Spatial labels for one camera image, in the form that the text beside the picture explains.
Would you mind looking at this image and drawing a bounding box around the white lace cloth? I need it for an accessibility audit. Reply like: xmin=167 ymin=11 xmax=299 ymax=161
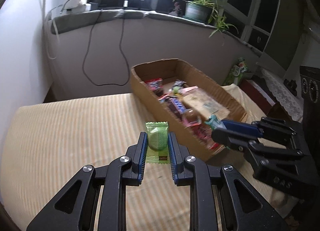
xmin=259 ymin=67 xmax=303 ymax=122

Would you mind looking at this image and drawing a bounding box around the brown chocolate egg pink base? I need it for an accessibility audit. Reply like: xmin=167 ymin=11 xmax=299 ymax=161
xmin=182 ymin=109 xmax=202 ymax=128

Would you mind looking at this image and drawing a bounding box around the black power cable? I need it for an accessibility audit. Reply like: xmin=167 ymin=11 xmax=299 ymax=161
xmin=81 ymin=11 xmax=131 ymax=87

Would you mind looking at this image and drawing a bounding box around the white gloved hand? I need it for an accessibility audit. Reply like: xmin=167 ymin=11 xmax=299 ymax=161
xmin=270 ymin=188 xmax=288 ymax=209

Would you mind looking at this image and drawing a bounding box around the green snack bag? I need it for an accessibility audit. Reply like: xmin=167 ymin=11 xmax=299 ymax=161
xmin=223 ymin=57 xmax=251 ymax=86

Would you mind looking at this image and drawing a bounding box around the bread loaf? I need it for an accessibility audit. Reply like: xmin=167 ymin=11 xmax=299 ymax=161
xmin=181 ymin=89 xmax=230 ymax=120

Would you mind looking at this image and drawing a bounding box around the black white snack wrapper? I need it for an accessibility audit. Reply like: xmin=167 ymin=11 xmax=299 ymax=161
xmin=171 ymin=80 xmax=187 ymax=94

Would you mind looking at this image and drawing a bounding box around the potted spider plant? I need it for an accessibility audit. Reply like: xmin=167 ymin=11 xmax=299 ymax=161
xmin=172 ymin=0 xmax=239 ymax=38

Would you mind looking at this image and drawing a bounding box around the teal mint candy wrapper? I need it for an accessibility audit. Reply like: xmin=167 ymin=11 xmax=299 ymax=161
xmin=204 ymin=115 xmax=226 ymax=130

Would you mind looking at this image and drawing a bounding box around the red storage box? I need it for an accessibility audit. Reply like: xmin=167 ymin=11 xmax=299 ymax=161
xmin=239 ymin=80 xmax=276 ymax=115

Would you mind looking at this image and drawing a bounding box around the open cardboard box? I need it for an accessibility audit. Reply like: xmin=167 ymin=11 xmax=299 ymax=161
xmin=130 ymin=58 xmax=249 ymax=162

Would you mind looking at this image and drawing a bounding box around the green matcha cookie packet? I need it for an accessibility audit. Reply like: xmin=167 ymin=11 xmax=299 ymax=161
xmin=145 ymin=122 xmax=170 ymax=164

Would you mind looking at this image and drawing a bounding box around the Snickers bar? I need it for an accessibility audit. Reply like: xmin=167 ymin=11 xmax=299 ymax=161
xmin=193 ymin=125 xmax=220 ymax=150
xmin=164 ymin=96 xmax=187 ymax=120

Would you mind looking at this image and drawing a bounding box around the white cable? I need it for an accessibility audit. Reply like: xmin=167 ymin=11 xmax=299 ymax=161
xmin=34 ymin=0 xmax=66 ymax=61

